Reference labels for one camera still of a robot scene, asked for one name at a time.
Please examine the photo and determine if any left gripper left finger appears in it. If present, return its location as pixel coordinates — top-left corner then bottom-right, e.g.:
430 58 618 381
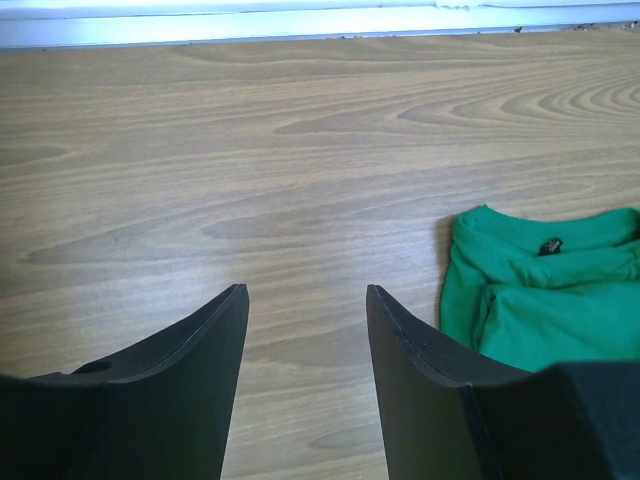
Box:
32 284 249 479

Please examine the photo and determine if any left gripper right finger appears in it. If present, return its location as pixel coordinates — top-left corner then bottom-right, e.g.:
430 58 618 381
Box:
366 285 545 479

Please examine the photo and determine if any green t-shirt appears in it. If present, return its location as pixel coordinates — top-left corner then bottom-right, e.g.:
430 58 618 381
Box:
440 206 639 372

